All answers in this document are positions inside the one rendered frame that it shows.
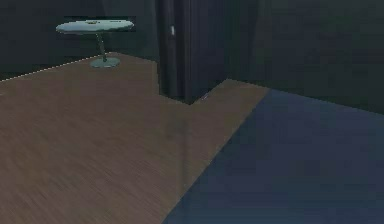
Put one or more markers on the dark open room door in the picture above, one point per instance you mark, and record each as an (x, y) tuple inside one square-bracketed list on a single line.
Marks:
[(191, 50)]

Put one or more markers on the round pale glass side table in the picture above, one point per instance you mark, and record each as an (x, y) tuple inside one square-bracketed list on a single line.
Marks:
[(95, 26)]

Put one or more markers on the small dark flat object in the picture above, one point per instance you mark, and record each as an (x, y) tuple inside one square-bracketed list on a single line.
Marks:
[(92, 22)]

